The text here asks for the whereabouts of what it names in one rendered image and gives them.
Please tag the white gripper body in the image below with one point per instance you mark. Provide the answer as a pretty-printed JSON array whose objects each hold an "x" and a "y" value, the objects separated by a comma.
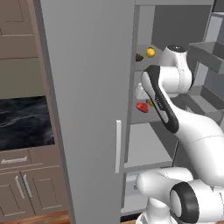
[{"x": 140, "y": 92}]

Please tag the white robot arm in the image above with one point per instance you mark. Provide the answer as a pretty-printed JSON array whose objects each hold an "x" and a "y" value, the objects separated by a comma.
[{"x": 201, "y": 145}]

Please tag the yellow green pear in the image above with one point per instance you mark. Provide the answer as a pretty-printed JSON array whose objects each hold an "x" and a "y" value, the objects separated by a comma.
[{"x": 150, "y": 103}]

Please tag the grey freezer rack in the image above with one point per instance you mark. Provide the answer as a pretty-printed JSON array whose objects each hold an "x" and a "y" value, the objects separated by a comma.
[
  {"x": 145, "y": 145},
  {"x": 157, "y": 62},
  {"x": 145, "y": 117}
]

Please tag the brown green kiwi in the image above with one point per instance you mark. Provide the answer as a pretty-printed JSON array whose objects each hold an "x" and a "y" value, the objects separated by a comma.
[{"x": 139, "y": 57}]

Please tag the yellow lemon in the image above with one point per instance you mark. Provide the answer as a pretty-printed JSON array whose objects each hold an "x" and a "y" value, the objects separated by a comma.
[{"x": 150, "y": 52}]

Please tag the grey fridge door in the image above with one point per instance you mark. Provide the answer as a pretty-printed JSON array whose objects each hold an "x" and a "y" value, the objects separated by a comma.
[{"x": 87, "y": 87}]

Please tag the grey freezer door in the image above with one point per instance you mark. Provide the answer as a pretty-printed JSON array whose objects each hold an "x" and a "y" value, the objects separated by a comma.
[{"x": 208, "y": 55}]

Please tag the white freezer drawer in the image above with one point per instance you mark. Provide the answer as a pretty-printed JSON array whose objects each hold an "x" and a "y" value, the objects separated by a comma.
[{"x": 130, "y": 186}]

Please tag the brown cupboard door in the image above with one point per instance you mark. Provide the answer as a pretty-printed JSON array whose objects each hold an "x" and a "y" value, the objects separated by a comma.
[
  {"x": 11, "y": 201},
  {"x": 48, "y": 189}
]

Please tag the grey fridge cabinet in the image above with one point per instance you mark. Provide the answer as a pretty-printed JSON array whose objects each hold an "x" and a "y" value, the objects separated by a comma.
[{"x": 175, "y": 26}]

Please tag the brown drawer front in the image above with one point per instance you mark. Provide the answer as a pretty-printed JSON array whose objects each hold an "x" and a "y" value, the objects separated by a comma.
[
  {"x": 14, "y": 166},
  {"x": 45, "y": 156}
]

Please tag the brown wall cupboard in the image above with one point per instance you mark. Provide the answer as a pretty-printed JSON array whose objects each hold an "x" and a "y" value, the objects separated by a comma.
[{"x": 16, "y": 27}]

